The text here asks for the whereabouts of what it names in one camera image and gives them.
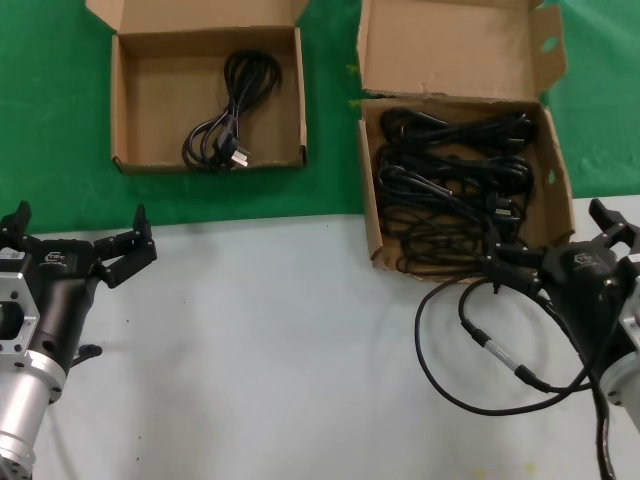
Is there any black left arm cable stub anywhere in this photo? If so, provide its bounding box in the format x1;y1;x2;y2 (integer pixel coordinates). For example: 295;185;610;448
68;344;104;370

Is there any spiral wrapped black robot cable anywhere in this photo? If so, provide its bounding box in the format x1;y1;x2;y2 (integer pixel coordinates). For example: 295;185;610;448
532;292;621;480

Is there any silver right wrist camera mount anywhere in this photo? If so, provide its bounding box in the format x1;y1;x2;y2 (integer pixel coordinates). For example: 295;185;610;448
619;298;640;352

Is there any black coiled power cable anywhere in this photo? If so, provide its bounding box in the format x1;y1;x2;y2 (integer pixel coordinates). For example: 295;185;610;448
375;143;536;192
380;107;540;153
377;166;530;224

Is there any black power cable with plug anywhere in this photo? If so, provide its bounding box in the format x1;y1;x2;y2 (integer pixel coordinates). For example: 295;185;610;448
181;50;284;174

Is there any shallow open cardboard box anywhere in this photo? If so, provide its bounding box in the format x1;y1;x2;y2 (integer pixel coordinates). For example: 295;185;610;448
84;0;311;176

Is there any black cable with silver connector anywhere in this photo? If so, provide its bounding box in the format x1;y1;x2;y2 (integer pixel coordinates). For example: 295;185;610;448
414;276;604;417

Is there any cardboard box with torn lid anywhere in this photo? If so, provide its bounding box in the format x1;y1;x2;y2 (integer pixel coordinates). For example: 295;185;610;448
355;0;578;282

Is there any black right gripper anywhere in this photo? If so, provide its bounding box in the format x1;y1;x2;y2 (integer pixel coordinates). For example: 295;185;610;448
482;197;640;387

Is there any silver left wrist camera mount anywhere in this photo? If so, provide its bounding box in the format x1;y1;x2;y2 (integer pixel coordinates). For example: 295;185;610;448
0;272;42;370

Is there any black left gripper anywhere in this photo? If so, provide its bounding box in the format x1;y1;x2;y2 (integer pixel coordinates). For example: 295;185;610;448
0;200;160;372

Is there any green table cloth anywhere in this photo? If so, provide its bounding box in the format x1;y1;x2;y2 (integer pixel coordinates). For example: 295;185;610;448
0;0;640;235

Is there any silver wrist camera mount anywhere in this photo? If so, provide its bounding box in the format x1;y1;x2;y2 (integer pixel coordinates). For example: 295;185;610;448
0;272;42;370
619;298;640;352

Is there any thin black coiled cable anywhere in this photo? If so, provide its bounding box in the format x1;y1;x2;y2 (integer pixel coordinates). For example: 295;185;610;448
387;209;532;277

